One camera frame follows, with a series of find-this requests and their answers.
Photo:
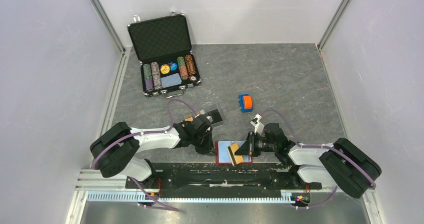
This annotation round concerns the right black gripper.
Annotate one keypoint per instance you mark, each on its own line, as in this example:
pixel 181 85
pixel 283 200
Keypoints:
pixel 249 146

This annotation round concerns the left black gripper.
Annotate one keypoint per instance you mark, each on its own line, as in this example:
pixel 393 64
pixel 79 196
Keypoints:
pixel 209 148

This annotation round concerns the red leather card holder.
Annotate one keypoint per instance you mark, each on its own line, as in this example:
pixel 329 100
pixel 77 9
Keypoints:
pixel 222 151

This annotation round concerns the clear box with black cards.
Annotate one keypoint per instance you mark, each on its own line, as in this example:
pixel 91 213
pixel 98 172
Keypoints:
pixel 213 113

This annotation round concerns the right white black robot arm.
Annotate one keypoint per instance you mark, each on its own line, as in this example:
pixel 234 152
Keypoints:
pixel 340 163

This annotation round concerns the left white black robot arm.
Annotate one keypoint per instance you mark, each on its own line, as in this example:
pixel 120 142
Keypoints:
pixel 114 152

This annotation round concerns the blue card deck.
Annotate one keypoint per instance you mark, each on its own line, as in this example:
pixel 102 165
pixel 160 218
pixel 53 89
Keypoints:
pixel 171 80

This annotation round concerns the blue orange tape dispenser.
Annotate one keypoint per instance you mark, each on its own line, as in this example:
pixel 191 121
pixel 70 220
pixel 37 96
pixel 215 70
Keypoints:
pixel 245 102

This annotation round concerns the blue poker chip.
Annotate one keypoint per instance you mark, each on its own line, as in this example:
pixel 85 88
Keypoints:
pixel 173 66

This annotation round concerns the yellow poker chip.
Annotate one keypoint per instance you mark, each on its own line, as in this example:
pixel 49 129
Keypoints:
pixel 165 69

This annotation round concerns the black poker chip case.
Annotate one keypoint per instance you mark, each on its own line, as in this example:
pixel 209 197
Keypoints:
pixel 162 41

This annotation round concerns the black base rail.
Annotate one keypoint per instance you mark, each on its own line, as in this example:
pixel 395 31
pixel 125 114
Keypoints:
pixel 210 180

